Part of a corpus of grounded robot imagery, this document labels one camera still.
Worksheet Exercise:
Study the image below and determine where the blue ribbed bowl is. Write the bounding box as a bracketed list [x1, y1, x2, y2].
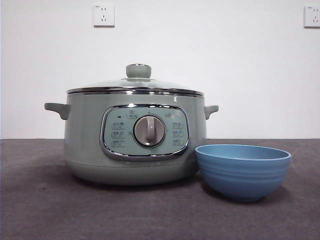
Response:
[195, 144, 293, 203]

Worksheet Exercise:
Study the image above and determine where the white wall socket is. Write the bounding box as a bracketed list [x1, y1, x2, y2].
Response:
[93, 4, 116, 28]
[303, 5, 320, 28]

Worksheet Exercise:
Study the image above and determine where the glass lid with green knob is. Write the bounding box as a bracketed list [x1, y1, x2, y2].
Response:
[67, 63, 205, 97]

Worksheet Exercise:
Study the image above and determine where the pale green electric steamer pot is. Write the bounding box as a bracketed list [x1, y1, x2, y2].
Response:
[44, 86, 220, 186]

